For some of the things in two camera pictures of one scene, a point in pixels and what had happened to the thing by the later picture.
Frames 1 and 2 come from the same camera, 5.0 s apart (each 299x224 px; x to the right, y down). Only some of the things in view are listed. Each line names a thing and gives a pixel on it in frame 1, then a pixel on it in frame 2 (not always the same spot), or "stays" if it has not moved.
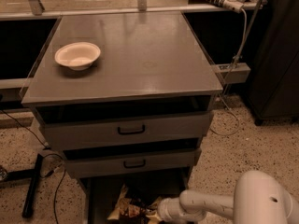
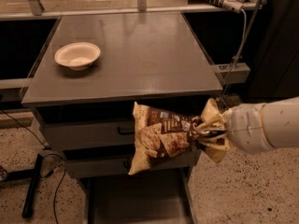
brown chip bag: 127,209 -> 162,137
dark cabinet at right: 274,80 stays
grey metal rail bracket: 234,73 stays
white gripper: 167,209 -> 245,129
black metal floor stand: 35,175 stays
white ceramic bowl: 78,56 stays
